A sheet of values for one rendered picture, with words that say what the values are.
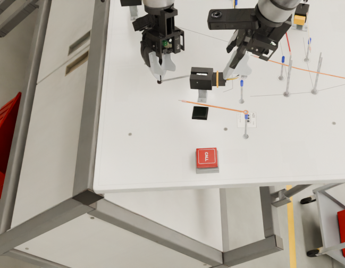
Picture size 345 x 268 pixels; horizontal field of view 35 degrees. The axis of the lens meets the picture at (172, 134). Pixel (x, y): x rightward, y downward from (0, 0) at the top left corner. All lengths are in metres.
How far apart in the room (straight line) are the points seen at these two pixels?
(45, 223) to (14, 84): 1.14
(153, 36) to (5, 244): 0.76
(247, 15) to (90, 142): 0.51
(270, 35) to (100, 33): 0.61
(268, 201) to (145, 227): 0.42
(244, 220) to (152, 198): 1.93
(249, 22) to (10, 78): 1.54
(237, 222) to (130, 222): 1.97
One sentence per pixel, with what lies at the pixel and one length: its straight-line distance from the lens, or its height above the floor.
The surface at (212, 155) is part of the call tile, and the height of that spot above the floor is 1.12.
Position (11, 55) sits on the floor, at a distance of 2.64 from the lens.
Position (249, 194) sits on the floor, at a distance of 3.64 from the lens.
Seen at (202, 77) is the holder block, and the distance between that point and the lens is 1.38.
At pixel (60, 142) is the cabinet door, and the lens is 1.64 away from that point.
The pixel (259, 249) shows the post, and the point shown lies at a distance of 1.70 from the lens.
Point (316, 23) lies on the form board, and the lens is 1.65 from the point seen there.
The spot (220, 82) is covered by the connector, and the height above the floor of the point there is 1.17.
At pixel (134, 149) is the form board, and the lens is 1.38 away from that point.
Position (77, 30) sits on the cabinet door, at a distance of 1.92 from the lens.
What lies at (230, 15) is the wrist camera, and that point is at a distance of 1.24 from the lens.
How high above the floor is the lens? 1.81
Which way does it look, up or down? 34 degrees down
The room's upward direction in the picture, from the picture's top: 62 degrees clockwise
